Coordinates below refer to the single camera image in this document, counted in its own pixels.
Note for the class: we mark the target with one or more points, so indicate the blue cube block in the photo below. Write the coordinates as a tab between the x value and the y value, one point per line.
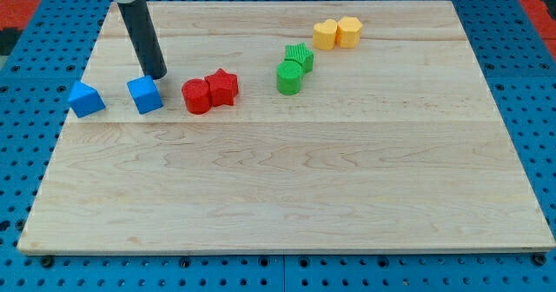
145	94

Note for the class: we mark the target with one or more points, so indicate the blue triangle block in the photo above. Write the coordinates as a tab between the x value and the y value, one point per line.
85	100

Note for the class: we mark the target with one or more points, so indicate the green cylinder block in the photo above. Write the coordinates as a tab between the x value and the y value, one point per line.
289	77

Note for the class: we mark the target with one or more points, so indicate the red star block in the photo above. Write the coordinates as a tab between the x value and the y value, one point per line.
223	88

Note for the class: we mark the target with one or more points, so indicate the green star block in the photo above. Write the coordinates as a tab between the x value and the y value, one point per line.
300	54

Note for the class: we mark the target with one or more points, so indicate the red cylinder block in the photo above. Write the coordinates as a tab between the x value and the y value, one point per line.
196	95

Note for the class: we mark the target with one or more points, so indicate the yellow heart block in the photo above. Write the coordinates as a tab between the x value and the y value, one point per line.
324	34

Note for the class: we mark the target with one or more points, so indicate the yellow hexagon block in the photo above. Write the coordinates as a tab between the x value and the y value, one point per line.
348	32

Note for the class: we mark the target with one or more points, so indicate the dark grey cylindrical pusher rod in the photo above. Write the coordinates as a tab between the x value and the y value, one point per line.
142	33

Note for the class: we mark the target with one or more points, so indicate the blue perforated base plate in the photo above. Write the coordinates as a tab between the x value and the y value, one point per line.
52	53

